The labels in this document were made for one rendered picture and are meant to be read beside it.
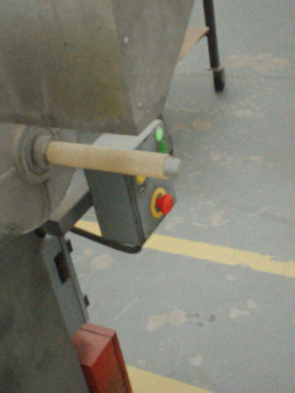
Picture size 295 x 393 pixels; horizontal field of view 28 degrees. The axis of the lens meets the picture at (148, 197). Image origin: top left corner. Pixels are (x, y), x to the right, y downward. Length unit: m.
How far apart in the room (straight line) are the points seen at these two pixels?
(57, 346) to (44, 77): 0.82
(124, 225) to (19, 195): 0.34
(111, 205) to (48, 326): 0.29
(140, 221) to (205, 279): 1.34
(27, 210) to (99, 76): 0.39
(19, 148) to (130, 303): 1.64
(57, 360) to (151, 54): 0.88
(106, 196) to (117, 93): 0.61
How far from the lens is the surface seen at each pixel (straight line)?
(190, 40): 3.65
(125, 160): 0.76
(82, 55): 0.53
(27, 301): 1.18
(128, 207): 1.11
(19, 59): 0.58
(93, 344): 1.43
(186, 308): 2.34
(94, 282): 2.55
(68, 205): 1.12
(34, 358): 1.24
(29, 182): 0.86
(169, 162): 0.74
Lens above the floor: 1.63
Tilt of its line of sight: 33 degrees down
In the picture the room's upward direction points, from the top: 11 degrees counter-clockwise
